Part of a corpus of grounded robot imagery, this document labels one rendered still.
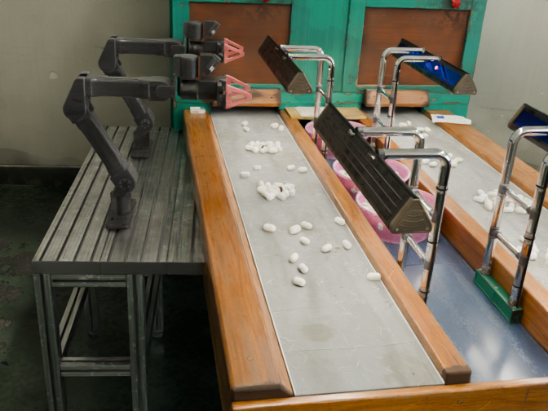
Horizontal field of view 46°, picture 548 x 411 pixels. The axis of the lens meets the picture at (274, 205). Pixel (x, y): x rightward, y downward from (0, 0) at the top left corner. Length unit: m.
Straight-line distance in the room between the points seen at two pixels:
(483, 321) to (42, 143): 2.95
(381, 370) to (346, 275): 0.37
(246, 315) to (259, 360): 0.15
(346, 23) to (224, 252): 1.50
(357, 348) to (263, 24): 1.74
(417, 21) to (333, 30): 0.37
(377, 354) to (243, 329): 0.28
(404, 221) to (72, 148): 3.02
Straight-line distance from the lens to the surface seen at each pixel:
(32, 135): 4.04
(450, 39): 3.09
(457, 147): 2.72
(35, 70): 3.92
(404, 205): 1.19
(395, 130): 1.54
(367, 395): 1.29
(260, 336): 1.37
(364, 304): 1.55
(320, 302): 1.53
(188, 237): 1.95
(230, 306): 1.46
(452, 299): 1.76
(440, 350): 1.40
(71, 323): 2.23
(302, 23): 2.85
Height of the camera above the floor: 1.56
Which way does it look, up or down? 24 degrees down
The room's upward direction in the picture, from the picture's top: 3 degrees clockwise
